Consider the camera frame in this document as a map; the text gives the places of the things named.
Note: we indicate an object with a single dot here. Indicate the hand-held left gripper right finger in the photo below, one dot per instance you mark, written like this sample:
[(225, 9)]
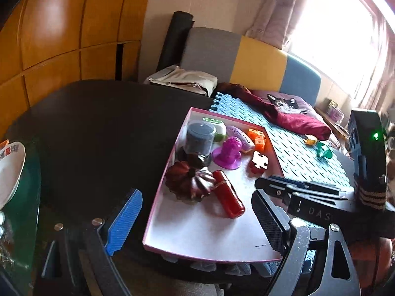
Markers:
[(271, 219)]

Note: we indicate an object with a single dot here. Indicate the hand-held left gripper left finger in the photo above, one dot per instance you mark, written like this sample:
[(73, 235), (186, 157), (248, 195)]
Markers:
[(123, 222)]

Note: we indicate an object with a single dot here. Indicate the wooden desk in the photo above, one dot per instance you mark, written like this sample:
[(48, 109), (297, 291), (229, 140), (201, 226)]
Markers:
[(331, 126)]

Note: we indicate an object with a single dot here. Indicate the white bowl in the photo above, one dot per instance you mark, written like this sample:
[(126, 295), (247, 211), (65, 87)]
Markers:
[(12, 172)]

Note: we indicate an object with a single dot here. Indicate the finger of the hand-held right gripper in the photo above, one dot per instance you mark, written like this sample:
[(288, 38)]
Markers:
[(308, 185), (277, 188)]

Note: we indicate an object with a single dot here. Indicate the grey yellow blue headboard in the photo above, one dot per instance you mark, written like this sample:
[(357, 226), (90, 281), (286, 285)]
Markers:
[(253, 58)]

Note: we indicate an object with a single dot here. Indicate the red cylinder case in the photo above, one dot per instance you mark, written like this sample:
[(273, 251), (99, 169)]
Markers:
[(230, 197)]

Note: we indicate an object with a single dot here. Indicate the beige bag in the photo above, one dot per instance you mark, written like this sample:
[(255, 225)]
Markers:
[(185, 80)]

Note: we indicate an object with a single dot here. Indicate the yellow plastic toy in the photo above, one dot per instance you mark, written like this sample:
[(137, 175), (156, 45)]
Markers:
[(310, 141)]

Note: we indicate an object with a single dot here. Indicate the white green round case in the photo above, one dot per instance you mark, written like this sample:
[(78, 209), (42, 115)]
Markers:
[(220, 129)]

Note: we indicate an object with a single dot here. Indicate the grey cylindrical lidded container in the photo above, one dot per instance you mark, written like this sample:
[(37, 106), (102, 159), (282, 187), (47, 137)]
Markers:
[(199, 138)]

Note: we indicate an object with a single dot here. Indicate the cat print pillow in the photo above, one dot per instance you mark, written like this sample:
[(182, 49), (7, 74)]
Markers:
[(287, 104)]

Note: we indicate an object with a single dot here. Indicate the black rolled mat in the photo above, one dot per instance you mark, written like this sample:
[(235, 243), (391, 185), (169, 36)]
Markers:
[(176, 43)]

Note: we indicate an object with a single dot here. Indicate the red white puzzle piece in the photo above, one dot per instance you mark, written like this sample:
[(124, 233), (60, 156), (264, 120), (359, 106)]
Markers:
[(259, 160)]

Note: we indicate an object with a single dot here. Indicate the dark brown scalloped disc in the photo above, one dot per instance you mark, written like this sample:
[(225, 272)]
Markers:
[(188, 182)]

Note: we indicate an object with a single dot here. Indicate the orange building block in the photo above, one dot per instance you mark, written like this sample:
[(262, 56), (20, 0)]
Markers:
[(259, 140)]

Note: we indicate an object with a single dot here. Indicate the green plastic toy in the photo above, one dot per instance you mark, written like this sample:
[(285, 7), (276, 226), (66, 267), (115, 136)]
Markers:
[(324, 152)]

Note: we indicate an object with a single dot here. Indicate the lilac perforated oval case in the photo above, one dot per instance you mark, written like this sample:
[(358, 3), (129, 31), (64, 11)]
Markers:
[(240, 135)]

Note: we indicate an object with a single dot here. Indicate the window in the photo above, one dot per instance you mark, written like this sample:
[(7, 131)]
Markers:
[(336, 30)]

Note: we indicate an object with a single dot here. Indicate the purple tin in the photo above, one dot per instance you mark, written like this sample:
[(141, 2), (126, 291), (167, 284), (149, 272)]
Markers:
[(335, 112)]

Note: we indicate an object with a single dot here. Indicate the pink cardboard tray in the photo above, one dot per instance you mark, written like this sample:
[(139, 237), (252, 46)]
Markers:
[(200, 231)]

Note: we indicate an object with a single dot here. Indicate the maroon blanket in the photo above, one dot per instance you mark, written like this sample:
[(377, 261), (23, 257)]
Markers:
[(296, 123)]

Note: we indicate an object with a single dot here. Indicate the purple mushroom-shaped plastic toy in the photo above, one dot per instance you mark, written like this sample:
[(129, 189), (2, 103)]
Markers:
[(230, 151)]

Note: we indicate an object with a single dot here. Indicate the blue foam mat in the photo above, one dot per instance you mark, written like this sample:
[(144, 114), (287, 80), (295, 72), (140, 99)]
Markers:
[(293, 157)]

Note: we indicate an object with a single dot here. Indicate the pink curtain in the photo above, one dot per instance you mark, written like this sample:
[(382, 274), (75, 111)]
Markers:
[(274, 15), (376, 67)]

